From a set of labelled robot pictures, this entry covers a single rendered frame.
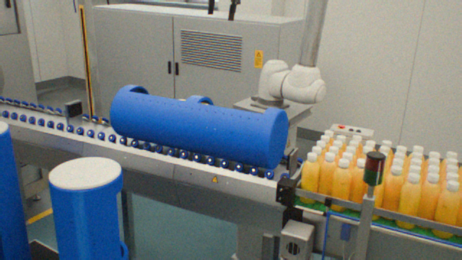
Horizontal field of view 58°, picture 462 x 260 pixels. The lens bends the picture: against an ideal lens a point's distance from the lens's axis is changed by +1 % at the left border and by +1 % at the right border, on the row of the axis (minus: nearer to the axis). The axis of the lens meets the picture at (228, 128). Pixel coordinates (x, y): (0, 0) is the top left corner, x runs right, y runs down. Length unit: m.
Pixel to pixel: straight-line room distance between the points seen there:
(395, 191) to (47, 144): 1.90
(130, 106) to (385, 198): 1.26
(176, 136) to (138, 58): 2.39
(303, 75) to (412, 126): 2.43
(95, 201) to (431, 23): 3.45
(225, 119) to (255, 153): 0.21
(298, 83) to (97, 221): 1.23
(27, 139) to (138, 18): 1.92
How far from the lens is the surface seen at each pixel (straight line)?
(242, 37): 3.55
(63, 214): 1.79
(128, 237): 2.82
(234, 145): 1.88
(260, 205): 1.96
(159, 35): 4.10
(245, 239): 2.80
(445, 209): 1.74
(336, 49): 4.57
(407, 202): 1.74
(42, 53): 7.11
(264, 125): 1.83
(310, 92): 2.26
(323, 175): 1.80
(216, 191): 2.03
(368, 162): 1.46
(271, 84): 2.37
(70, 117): 2.59
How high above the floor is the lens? 1.81
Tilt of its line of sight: 21 degrees down
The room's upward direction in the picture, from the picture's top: 1 degrees clockwise
